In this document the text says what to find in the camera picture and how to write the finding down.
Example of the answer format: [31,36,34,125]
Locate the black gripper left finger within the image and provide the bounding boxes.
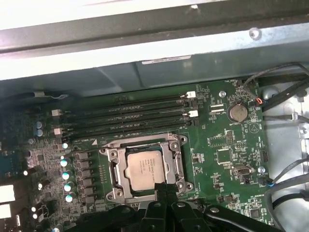
[103,183,168,232]

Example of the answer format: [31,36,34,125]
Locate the black PC case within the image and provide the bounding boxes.
[0,0,309,232]

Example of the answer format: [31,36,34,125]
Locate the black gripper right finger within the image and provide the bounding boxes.
[166,183,278,232]

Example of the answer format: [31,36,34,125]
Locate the silver coin battery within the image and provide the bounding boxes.
[228,102,248,123]

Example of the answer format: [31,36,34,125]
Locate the black RAM slot white clips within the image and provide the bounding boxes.
[52,90,197,116]
[53,110,199,135]

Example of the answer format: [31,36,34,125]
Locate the silver CPU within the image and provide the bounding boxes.
[123,150,170,192]

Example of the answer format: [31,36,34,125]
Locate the CPU socket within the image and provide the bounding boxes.
[98,132,195,206]

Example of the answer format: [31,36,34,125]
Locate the metal locking lever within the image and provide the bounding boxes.
[70,146,109,155]

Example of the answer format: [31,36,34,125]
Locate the green motherboard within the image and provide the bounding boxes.
[0,82,273,232]

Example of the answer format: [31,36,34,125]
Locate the metal socket cover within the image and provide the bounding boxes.
[106,141,185,203]

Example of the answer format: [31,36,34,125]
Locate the black fan cable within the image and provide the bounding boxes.
[235,62,309,89]

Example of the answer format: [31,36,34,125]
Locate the thick black cable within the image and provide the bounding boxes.
[262,72,309,111]

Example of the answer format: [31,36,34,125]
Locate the grey cable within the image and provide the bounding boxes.
[264,158,309,218]

